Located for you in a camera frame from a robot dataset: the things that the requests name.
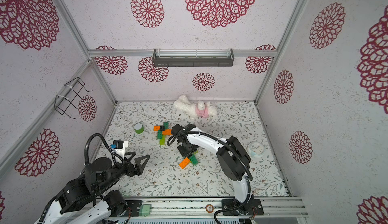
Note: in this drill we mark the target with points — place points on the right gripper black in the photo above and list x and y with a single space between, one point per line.
187 153

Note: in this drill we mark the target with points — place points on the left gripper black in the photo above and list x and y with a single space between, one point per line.
139 168

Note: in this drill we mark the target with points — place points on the orange lego brick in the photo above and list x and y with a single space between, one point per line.
156 128
185 163
167 132

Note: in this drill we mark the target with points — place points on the dark green lego brick back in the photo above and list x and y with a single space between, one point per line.
193 160

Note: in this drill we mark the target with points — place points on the long lime green lego brick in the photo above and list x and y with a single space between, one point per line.
162 141

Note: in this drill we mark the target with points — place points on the dark green lego brick front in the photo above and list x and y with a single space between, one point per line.
160 135

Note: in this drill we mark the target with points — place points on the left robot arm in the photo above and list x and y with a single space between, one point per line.
88 199

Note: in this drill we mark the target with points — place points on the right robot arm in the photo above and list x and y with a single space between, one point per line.
231 155

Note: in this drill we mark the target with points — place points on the green tape roll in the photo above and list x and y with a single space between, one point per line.
138 128

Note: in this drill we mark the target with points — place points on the white pink plush toy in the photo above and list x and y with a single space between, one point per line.
200 109

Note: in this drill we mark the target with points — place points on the green connector block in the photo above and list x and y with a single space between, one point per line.
144 210

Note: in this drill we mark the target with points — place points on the black wire wall rack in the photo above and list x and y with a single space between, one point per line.
63 102

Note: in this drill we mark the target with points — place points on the black wall shelf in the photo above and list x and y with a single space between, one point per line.
193 58

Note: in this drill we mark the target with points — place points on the metal base rail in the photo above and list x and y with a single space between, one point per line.
202 209

